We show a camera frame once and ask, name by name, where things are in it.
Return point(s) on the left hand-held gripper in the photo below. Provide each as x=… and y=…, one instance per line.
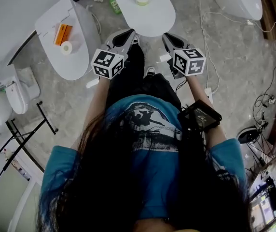
x=107, y=63

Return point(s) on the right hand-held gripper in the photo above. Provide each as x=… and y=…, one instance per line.
x=188, y=62

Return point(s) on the plain white toilet paper roll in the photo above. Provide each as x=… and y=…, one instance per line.
x=68, y=48

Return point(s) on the person's left forearm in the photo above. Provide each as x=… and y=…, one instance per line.
x=98, y=98

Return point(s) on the person's right forearm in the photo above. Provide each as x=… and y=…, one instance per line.
x=199, y=91

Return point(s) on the white toilet with round lid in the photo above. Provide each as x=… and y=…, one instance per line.
x=150, y=18

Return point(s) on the white toilet with long lid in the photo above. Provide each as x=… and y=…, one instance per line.
x=65, y=65

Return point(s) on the white smart toilet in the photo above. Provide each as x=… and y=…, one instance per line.
x=239, y=1

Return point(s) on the person's left white shoe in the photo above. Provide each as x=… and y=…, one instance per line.
x=135, y=41

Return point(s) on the person's white shoe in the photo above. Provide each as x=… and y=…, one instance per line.
x=151, y=71
x=135, y=41

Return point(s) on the person's right white shoe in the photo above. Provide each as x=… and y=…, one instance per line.
x=151, y=71

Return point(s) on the green plastic bottle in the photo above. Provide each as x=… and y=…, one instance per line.
x=115, y=5

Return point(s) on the black trousers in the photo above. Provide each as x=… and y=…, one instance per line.
x=133, y=81

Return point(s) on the white power strip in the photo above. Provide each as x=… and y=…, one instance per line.
x=209, y=94

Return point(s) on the orange box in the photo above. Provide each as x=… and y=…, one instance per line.
x=62, y=34

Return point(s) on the round black and white device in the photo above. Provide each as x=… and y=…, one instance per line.
x=245, y=135

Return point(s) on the blue printed t-shirt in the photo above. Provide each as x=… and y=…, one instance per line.
x=157, y=173

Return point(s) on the black tripod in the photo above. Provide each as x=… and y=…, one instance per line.
x=263, y=149

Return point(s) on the black metal rack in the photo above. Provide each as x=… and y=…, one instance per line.
x=19, y=146

